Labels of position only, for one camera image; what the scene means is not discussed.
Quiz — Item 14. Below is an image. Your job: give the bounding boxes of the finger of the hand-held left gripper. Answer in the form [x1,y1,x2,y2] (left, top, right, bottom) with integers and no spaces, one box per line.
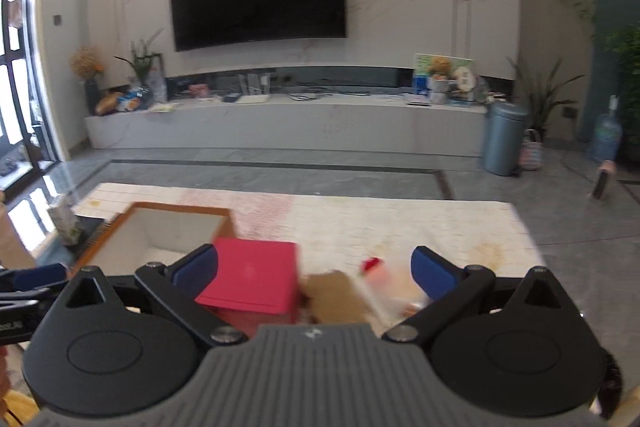
[0,263,69,292]
[0,288,57,309]

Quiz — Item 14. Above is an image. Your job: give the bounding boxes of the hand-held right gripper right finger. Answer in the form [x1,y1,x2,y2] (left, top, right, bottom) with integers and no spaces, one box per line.
[382,246,569,348]

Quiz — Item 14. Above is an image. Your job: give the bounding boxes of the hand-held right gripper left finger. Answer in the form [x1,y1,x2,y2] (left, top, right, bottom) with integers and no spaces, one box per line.
[59,244,249,348]

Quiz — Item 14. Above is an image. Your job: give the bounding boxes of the orange storage box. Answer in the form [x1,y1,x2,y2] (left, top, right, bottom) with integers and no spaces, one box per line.
[67,202,236,280]

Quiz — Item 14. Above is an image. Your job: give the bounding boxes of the small red plush toy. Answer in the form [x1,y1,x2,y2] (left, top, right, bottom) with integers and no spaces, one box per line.
[361,258,389,279]

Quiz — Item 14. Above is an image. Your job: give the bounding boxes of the tan toast plush toy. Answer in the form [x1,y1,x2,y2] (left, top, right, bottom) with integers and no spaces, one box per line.
[299,271,383,327]

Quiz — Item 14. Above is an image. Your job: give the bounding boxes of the clear plastic bag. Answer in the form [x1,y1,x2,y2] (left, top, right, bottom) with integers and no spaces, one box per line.
[350,257,437,324]

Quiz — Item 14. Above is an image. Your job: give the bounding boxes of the pink flat box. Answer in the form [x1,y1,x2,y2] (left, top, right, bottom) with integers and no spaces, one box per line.
[195,237,301,325]

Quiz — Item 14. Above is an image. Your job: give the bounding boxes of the tissue box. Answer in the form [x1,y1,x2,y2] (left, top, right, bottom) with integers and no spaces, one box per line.
[47,202,84,246]

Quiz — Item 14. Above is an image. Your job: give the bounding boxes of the grey-blue trash can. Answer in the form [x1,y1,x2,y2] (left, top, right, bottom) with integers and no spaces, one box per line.
[481,101,530,177]

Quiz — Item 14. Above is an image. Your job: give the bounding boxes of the woven pastel basket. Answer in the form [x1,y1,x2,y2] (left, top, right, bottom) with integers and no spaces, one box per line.
[518,129,545,172]

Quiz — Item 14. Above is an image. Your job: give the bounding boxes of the white marble tv console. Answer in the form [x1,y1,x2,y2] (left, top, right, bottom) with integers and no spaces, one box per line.
[84,93,489,158]

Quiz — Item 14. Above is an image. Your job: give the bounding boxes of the blue snack bag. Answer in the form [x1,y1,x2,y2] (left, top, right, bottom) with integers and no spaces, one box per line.
[117,87,154,112]

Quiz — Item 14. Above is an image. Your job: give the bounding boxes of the white router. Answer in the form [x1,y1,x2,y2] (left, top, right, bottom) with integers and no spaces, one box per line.
[235,74,274,104]

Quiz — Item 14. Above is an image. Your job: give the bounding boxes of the clear bag on console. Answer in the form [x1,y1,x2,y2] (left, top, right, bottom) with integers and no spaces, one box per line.
[145,67,169,104]

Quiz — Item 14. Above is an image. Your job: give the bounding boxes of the brown snack bag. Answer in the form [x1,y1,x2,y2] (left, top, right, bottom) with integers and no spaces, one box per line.
[95,92,126,116]

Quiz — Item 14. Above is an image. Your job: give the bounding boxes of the phone on pink stand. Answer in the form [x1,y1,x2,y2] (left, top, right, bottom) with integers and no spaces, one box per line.
[591,160,619,202]

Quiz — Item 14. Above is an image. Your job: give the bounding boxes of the round white hand fan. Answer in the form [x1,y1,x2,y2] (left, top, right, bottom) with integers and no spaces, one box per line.
[453,66,476,94]

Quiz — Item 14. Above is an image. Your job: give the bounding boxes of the brown teddy bear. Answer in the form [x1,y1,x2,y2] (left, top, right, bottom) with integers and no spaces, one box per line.
[430,57,454,80]

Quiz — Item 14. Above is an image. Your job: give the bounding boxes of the colourful poster board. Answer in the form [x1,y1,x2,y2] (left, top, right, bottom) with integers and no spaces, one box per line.
[412,53,475,102]

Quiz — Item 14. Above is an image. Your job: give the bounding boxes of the vase with dried flowers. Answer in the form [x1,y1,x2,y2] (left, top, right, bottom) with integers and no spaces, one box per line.
[69,45,106,116]

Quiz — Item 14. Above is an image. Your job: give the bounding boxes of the long-leaf potted plant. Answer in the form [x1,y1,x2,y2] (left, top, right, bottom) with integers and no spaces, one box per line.
[505,54,587,142]

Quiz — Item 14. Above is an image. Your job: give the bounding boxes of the green plant in pot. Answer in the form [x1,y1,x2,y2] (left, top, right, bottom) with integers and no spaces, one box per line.
[113,28,166,88]

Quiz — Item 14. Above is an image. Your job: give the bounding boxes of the black framed glass door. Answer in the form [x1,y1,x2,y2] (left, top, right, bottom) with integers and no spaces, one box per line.
[0,0,63,208]

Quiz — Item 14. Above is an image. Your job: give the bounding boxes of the blue water jug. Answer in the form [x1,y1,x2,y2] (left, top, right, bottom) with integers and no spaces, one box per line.
[587,96,624,164]

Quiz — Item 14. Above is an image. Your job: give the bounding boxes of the tall leafy green plant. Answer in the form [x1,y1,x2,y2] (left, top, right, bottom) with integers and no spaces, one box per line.
[602,24,640,148]

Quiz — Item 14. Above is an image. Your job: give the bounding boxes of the black cables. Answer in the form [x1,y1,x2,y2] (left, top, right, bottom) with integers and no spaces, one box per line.
[289,89,333,102]

